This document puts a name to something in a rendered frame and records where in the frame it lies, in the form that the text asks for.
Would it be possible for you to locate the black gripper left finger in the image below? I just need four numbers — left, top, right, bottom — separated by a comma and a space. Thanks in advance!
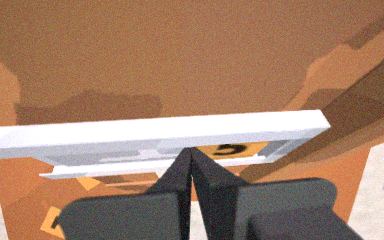
58, 147, 192, 240

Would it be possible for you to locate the orange letter tile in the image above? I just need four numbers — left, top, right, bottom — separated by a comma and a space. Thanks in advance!
76, 177, 100, 191
40, 206, 65, 239
196, 141, 270, 160

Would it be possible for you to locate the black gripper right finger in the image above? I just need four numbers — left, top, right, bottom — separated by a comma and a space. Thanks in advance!
190, 147, 338, 240

